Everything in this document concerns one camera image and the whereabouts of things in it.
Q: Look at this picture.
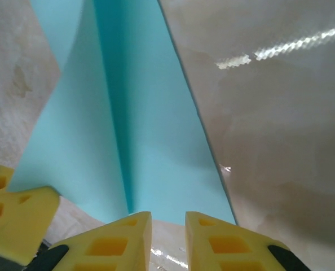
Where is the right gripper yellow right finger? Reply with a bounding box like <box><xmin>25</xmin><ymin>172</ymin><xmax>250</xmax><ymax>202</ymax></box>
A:
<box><xmin>184</xmin><ymin>210</ymin><xmax>312</xmax><ymax>271</ymax></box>

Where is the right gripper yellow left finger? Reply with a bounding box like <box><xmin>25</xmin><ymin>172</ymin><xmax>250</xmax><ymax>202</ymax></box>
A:
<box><xmin>29</xmin><ymin>210</ymin><xmax>153</xmax><ymax>271</ymax></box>

